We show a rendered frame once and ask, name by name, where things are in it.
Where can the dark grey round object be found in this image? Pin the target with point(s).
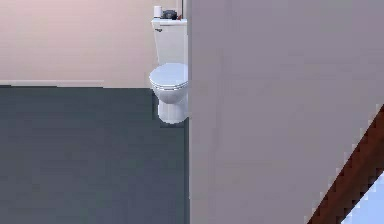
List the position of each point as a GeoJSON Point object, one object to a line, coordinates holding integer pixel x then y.
{"type": "Point", "coordinates": [169, 14]}

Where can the white toilet paper roll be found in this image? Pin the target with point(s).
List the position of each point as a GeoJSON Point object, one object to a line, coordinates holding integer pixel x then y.
{"type": "Point", "coordinates": [157, 11]}

